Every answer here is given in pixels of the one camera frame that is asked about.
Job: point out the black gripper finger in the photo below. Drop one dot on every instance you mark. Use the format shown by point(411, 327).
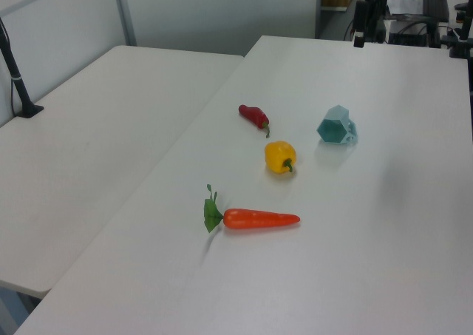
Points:
point(360, 20)
point(379, 28)

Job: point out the orange toy carrot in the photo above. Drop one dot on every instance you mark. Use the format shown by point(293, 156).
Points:
point(258, 218)

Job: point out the black pole with base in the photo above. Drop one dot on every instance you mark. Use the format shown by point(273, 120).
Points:
point(18, 83)

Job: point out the red toy chili pepper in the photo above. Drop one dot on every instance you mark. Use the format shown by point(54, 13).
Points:
point(253, 115)

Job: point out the yellow toy bell pepper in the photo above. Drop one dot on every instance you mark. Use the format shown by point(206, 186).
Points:
point(279, 155)

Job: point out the grey office chair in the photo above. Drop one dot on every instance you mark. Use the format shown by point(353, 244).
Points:
point(436, 6)

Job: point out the teal hexagonal mug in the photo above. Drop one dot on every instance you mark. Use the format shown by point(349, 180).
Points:
point(330, 129)

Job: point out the grey partition frame post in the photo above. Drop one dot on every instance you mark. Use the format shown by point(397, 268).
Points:
point(123, 13)

